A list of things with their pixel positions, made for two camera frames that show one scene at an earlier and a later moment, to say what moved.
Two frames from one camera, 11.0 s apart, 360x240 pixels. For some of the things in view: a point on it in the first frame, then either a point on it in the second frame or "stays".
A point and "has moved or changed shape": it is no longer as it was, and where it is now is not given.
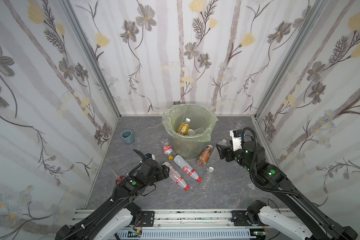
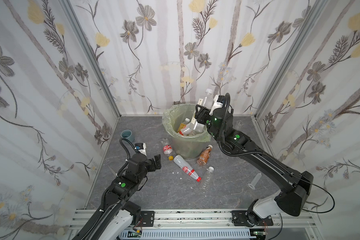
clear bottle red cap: (176, 177) → (187, 130)
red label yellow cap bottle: (168, 150) stays
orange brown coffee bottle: (205, 156) stays
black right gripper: (225, 151) → (202, 115)
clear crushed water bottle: (209, 174) stays
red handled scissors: (119, 178) stays
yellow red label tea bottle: (184, 127) stays
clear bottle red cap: (186, 168) stays
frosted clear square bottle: (224, 143) has moved or changed shape
